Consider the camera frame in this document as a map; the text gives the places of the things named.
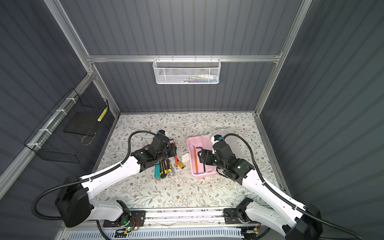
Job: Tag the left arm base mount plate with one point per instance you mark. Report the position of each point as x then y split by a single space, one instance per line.
133 219

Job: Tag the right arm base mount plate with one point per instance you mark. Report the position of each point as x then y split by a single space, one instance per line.
231 217

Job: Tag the teal utility knife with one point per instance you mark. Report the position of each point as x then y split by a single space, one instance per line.
157 171

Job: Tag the black hex key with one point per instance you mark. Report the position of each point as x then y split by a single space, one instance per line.
204 168

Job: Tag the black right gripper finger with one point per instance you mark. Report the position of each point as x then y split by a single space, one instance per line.
204 153
206 161

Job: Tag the orange pencil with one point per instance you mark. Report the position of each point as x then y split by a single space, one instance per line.
196 160

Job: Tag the black wire basket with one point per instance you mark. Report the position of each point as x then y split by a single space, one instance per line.
71 135

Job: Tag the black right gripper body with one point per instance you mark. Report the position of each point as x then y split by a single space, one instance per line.
220 164

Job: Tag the black pad in basket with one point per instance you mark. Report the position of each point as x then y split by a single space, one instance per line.
84 124

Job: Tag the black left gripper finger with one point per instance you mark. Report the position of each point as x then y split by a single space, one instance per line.
172 154
172 145

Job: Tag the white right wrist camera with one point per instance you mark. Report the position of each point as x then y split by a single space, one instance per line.
216 138

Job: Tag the yellow handled small screwdriver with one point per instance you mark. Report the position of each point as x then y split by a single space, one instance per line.
180 164

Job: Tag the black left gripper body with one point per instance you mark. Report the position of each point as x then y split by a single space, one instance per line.
161 157

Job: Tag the red handled tool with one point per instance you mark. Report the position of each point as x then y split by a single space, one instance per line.
175 162

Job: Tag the pink plastic tool box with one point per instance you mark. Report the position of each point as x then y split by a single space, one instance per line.
203 141

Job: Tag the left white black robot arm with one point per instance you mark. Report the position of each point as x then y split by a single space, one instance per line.
77 204

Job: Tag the yellow tube in basket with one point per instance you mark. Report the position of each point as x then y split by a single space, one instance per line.
102 115

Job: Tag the white wire mesh basket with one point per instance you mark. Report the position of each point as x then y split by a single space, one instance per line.
187 73

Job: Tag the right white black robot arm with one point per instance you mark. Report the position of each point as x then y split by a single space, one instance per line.
282 214

